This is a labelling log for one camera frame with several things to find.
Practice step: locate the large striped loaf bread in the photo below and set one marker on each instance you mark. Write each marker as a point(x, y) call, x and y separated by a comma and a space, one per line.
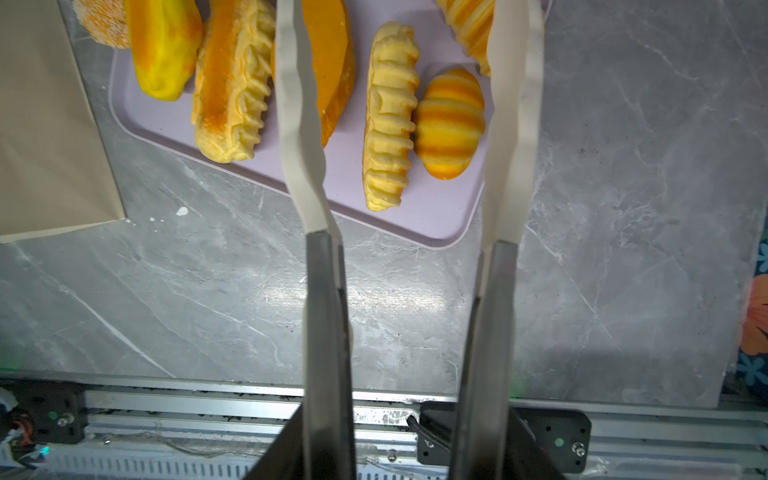
point(471, 22)

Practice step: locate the metal tongs white tips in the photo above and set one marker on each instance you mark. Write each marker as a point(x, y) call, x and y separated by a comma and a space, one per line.
point(516, 58)

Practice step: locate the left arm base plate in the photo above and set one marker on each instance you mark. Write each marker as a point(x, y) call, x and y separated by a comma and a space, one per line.
point(43, 411)

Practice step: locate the checkered paper bag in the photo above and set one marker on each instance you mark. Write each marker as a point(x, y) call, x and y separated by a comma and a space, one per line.
point(55, 174)

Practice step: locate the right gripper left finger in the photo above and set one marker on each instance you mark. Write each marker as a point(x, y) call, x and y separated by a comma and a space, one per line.
point(284, 459)

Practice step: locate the long ridged glazed bread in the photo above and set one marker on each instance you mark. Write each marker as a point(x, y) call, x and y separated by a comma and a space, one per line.
point(232, 79)

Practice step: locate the pale ridged long bread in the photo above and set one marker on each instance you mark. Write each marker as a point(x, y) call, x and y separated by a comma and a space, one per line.
point(392, 82)

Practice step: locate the small striped round bun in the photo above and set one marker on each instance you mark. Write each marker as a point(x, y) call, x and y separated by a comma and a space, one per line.
point(450, 122)

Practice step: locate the lilac plastic tray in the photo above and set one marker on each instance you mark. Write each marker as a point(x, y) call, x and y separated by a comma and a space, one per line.
point(433, 213)

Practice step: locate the orange pointed bread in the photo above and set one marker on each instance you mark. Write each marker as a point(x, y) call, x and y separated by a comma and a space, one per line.
point(333, 61)

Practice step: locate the sugared round bread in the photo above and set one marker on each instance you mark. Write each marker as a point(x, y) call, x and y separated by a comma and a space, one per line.
point(104, 20)

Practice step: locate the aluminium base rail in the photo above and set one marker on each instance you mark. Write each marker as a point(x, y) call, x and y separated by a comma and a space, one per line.
point(158, 429)

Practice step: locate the yellow oval bread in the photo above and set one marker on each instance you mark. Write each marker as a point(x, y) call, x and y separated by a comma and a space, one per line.
point(164, 38)

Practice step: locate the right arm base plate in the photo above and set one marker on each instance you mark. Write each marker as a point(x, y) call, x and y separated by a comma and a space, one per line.
point(562, 435)

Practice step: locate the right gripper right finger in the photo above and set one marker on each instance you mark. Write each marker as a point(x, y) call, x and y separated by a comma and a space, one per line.
point(525, 459)

